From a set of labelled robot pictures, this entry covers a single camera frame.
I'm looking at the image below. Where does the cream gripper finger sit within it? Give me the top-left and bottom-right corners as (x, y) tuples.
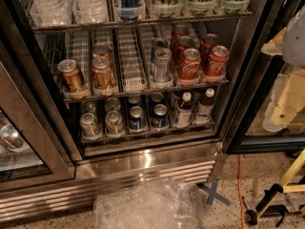
(260, 28), (286, 56)

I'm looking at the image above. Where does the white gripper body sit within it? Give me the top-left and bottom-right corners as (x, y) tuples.
(262, 65), (305, 133)

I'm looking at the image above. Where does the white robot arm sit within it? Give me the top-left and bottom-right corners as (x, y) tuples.
(261, 6), (305, 133)

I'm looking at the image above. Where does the right glass fridge door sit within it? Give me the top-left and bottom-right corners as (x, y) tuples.
(219, 0), (305, 155)

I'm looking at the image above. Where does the front right coca-cola can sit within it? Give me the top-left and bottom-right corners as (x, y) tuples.
(203, 45), (230, 77)

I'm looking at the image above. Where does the coca-cola can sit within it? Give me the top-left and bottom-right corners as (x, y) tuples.
(178, 48), (201, 80)
(173, 36), (194, 62)
(199, 33), (219, 60)
(171, 24), (189, 42)
(203, 45), (230, 77)

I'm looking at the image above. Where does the rear right coca-cola can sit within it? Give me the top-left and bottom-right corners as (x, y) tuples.
(199, 33), (219, 60)

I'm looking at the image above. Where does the front left coca-cola can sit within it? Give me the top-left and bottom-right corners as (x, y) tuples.
(178, 48), (201, 80)

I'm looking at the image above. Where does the middle left coca-cola can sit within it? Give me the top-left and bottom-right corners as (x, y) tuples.
(173, 36), (194, 62)

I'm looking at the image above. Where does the rear left coca-cola can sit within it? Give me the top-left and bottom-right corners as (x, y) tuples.
(171, 24), (189, 42)

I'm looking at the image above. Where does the front silver can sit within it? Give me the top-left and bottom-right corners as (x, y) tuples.
(153, 48), (172, 83)

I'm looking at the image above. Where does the silver can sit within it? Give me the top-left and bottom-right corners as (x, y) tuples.
(153, 48), (172, 83)
(151, 37), (168, 62)

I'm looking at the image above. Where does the rear silver can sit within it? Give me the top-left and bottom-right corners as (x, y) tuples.
(151, 37), (168, 62)

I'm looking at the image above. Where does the rear right pepsi can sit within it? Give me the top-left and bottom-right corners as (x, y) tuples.
(150, 93), (164, 106)

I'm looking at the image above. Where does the pepsi can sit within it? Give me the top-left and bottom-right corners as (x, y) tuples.
(128, 95), (142, 108)
(151, 104), (168, 128)
(129, 106), (145, 130)
(150, 93), (164, 106)

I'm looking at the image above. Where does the front right pepsi can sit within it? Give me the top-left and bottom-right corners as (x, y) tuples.
(151, 104), (168, 128)

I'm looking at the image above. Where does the empty white can track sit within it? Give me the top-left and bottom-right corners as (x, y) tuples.
(116, 28), (147, 93)

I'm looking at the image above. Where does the rear left pepsi can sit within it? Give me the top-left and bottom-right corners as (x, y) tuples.
(128, 95), (142, 108)

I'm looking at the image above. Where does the red bull can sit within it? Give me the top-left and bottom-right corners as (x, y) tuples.
(117, 0), (139, 21)

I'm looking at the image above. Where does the front left pepsi can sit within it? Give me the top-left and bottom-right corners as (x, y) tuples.
(129, 106), (145, 130)

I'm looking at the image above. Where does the front gold can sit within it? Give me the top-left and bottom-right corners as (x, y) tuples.
(91, 56), (116, 90)

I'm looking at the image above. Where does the gold can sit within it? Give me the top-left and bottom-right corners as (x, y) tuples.
(57, 59), (86, 94)
(91, 56), (116, 90)
(91, 45), (112, 60)

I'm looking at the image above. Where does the rear gold can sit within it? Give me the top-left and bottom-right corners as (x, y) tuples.
(91, 45), (112, 60)

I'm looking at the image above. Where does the steel fridge base grille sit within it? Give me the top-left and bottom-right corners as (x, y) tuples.
(0, 142), (227, 224)

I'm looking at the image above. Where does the left gold can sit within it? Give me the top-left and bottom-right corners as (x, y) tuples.
(57, 59), (86, 94)

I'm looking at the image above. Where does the open glass fridge door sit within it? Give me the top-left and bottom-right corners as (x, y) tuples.
(0, 41), (75, 192)

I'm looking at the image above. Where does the right white-capped juice bottle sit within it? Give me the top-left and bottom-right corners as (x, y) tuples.
(193, 88), (214, 124)

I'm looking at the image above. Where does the white-capped juice bottle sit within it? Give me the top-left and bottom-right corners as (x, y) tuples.
(173, 92), (193, 128)
(193, 88), (214, 124)

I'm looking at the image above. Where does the left white-capped juice bottle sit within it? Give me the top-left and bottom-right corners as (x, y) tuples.
(173, 92), (193, 128)

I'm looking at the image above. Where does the wheeled yellow black stand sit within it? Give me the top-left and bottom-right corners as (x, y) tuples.
(245, 150), (305, 229)

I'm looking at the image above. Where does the blue tape cross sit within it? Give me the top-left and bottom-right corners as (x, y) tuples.
(197, 180), (231, 206)

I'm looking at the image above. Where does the clear plastic bin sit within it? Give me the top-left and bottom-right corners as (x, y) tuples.
(93, 179), (203, 229)

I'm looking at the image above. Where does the right clear water bottle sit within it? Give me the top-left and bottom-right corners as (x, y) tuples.
(73, 0), (109, 24)

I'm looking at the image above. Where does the clear water bottle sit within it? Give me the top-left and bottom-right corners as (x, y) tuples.
(73, 0), (109, 24)
(30, 0), (72, 27)

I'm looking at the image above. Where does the left clear water bottle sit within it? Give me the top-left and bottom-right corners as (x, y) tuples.
(30, 0), (72, 27)

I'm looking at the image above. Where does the top wire shelf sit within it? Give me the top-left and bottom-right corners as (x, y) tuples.
(30, 10), (253, 33)

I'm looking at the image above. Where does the wire shelf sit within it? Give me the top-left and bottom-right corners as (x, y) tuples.
(81, 122), (214, 146)
(63, 75), (229, 101)
(30, 10), (253, 33)

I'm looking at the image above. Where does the orange cable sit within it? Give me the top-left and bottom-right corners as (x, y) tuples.
(237, 154), (246, 229)

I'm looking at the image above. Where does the middle wire shelf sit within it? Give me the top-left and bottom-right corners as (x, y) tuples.
(63, 75), (229, 101)

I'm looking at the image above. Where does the bottom wire shelf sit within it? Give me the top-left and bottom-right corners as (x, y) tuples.
(81, 122), (214, 146)

